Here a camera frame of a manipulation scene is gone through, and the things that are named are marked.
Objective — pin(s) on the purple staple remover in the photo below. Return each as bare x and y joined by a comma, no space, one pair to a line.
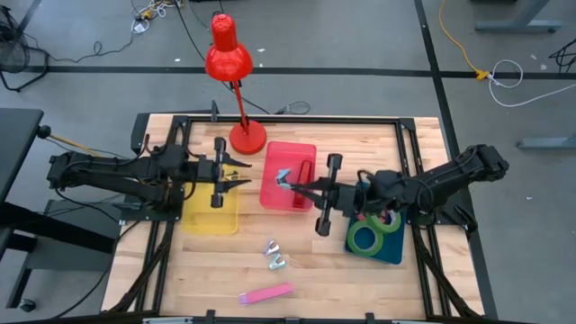
270,248

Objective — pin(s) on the black side desk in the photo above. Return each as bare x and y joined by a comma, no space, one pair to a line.
18,144

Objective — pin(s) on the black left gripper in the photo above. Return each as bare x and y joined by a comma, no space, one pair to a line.
218,175

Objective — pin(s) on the pink translucent plastic bin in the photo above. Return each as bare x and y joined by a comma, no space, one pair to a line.
274,200

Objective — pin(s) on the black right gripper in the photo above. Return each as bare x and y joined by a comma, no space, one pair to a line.
342,198

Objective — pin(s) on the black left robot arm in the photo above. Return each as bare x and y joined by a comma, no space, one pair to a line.
112,173

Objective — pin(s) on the red desk lamp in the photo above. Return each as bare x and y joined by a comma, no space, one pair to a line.
228,58

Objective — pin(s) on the yellow translucent plastic bin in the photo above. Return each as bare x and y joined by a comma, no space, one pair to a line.
211,220

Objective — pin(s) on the large green tape roll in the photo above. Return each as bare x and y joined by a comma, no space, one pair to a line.
355,245

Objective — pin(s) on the pink and white stapler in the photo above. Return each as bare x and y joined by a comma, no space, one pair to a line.
267,294

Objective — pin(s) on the black floor fan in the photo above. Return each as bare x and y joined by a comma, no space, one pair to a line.
13,54

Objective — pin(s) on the black metal table frame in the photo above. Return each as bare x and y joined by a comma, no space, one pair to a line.
292,120

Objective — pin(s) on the grey desk foot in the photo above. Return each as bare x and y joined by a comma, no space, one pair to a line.
549,143
517,26

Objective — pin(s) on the black caster wheel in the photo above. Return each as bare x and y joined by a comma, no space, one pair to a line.
27,305

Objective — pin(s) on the blue plastic bin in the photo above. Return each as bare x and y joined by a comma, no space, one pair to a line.
391,249

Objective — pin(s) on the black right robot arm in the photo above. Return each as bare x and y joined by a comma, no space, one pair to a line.
441,180

